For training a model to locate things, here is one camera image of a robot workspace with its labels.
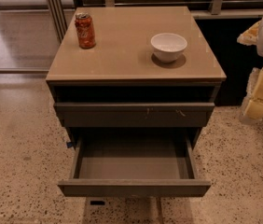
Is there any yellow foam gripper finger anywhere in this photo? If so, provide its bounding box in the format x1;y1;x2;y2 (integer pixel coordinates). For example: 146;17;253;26
242;99;263;119

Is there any grey drawer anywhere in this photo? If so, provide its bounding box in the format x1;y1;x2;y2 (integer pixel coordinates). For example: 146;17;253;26
58;134;211;197
54;103;215;128

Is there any grey drawer cabinet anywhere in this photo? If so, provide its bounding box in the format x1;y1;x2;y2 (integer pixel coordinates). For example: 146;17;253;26
47;7;226;143

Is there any grey top drawer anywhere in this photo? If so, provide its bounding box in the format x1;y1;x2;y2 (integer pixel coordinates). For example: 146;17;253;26
54;103;215;128

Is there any white ceramic bowl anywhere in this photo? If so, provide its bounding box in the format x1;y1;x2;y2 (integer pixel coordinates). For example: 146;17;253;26
150;33;187;63

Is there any black floor marker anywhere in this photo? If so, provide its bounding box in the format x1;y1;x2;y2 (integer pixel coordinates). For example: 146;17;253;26
90;200;105;205

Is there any blue tape piece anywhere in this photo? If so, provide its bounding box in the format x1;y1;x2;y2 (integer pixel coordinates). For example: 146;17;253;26
66;142;74;148

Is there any orange soda can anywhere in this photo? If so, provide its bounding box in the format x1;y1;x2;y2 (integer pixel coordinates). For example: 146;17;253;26
75;12;96;49

